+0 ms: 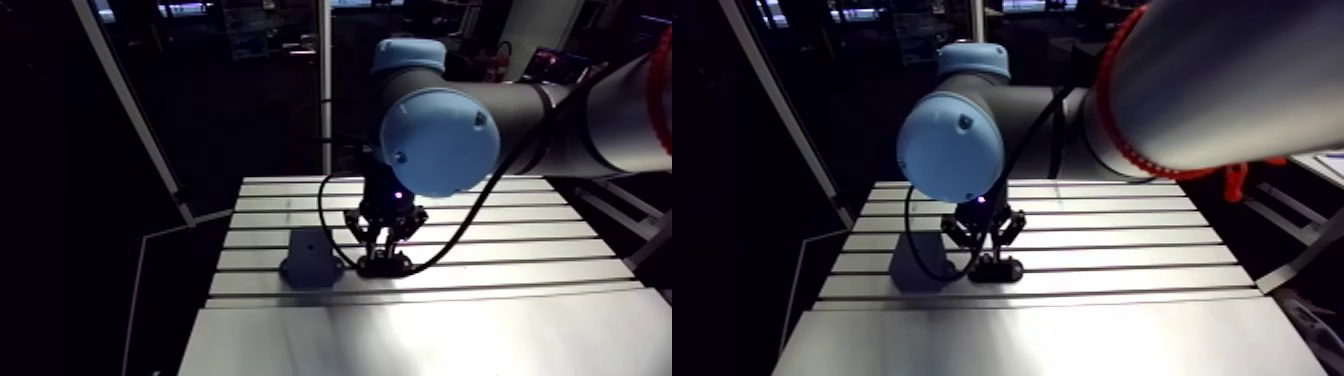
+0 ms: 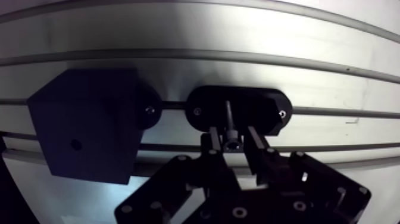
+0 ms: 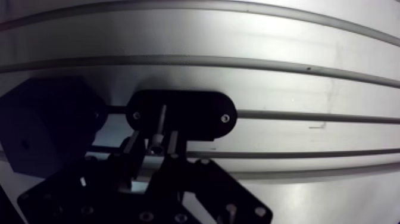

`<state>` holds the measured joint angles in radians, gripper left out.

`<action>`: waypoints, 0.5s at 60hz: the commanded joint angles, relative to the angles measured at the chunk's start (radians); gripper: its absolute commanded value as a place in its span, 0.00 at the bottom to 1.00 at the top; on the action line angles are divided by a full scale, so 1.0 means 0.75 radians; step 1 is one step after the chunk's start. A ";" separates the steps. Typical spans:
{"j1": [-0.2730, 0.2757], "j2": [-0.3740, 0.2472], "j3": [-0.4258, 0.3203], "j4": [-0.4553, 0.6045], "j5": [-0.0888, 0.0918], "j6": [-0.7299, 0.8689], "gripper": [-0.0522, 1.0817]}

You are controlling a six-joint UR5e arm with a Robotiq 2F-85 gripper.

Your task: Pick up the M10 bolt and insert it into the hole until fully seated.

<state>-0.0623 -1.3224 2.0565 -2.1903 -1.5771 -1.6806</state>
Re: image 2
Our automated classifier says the dark blue-grey block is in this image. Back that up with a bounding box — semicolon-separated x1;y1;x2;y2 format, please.
26;67;163;185

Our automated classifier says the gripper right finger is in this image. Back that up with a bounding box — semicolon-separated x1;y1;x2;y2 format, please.
242;125;372;224

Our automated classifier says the black oval holder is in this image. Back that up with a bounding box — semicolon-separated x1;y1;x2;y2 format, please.
185;85;293;136

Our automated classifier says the steel bolt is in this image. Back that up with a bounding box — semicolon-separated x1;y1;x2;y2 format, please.
222;100;243;153

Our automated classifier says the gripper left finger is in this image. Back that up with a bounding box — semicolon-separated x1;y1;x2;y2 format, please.
114;126;242;224

